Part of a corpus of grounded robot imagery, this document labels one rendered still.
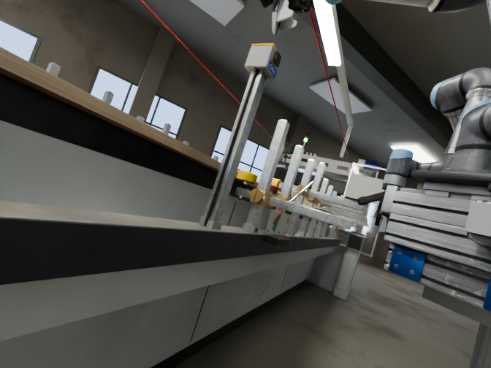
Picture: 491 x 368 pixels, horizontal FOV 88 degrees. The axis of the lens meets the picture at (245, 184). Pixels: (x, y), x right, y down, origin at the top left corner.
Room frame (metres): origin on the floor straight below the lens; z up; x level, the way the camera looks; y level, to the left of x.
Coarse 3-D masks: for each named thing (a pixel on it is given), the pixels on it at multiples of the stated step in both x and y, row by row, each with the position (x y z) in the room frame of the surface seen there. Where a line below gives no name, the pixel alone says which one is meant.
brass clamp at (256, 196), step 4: (256, 188) 0.88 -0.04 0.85; (252, 192) 0.89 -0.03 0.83; (256, 192) 0.89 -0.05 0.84; (260, 192) 0.87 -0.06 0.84; (264, 192) 0.89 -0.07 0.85; (252, 196) 0.89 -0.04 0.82; (256, 196) 0.88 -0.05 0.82; (260, 196) 0.87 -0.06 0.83; (264, 196) 0.88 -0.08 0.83; (268, 196) 0.92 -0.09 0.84; (272, 196) 0.95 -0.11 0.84; (252, 200) 0.88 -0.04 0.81; (256, 200) 0.88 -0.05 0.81; (260, 200) 0.87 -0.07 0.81; (264, 200) 0.90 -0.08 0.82; (268, 200) 0.93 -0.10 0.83; (260, 204) 0.90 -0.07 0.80; (264, 204) 0.91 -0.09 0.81; (268, 204) 0.94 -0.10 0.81; (272, 208) 0.98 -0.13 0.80
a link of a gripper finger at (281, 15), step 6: (282, 6) 0.67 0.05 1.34; (288, 6) 0.66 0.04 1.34; (276, 12) 0.66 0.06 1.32; (282, 12) 0.66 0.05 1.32; (288, 12) 0.66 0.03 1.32; (276, 18) 0.67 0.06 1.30; (282, 18) 0.66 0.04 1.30; (288, 18) 0.66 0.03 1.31; (276, 24) 0.68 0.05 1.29; (276, 30) 0.69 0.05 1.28
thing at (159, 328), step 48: (0, 96) 0.42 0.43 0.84; (48, 96) 0.47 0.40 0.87; (0, 144) 0.44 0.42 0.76; (48, 144) 0.50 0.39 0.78; (96, 144) 0.57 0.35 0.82; (144, 144) 0.68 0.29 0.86; (0, 192) 0.46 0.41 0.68; (48, 192) 0.52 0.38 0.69; (96, 192) 0.61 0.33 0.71; (144, 192) 0.73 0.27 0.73; (192, 192) 0.90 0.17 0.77; (240, 288) 1.51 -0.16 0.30; (288, 288) 2.53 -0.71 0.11; (48, 336) 0.62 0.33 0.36; (96, 336) 0.73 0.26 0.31; (144, 336) 0.90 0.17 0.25; (192, 336) 1.18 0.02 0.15
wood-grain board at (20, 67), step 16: (0, 48) 0.36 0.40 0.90; (0, 64) 0.37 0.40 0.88; (16, 64) 0.38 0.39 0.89; (32, 64) 0.40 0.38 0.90; (16, 80) 0.43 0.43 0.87; (32, 80) 0.40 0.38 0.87; (48, 80) 0.42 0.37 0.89; (64, 80) 0.44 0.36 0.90; (64, 96) 0.44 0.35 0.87; (80, 96) 0.46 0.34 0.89; (96, 112) 0.50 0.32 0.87; (112, 112) 0.52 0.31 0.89; (128, 128) 0.57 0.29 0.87; (144, 128) 0.60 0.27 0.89; (160, 144) 0.68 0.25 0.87; (176, 144) 0.70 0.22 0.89; (192, 160) 0.84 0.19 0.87; (208, 160) 0.83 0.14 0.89
